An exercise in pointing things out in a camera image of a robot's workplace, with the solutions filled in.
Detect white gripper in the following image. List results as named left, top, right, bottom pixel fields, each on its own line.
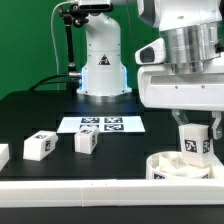
left=135, top=38, right=224, bottom=140

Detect white round stool seat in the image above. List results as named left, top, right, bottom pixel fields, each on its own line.
left=146, top=151, right=211, bottom=180

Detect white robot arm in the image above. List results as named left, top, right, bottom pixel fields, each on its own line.
left=77, top=0, right=224, bottom=121

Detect white sheet with tags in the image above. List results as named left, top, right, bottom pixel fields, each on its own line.
left=57, top=116, right=145, bottom=133

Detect white U-shaped fence wall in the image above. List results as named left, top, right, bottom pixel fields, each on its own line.
left=0, top=143, right=224, bottom=209

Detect camera on stand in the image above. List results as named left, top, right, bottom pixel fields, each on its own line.
left=77, top=0, right=113, bottom=13

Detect black cables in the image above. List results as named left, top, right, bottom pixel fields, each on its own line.
left=27, top=73, right=83, bottom=92

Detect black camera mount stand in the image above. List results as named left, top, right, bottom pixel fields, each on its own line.
left=59, top=5, right=88, bottom=95

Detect white cable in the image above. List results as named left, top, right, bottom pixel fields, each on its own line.
left=50, top=0, right=80, bottom=92

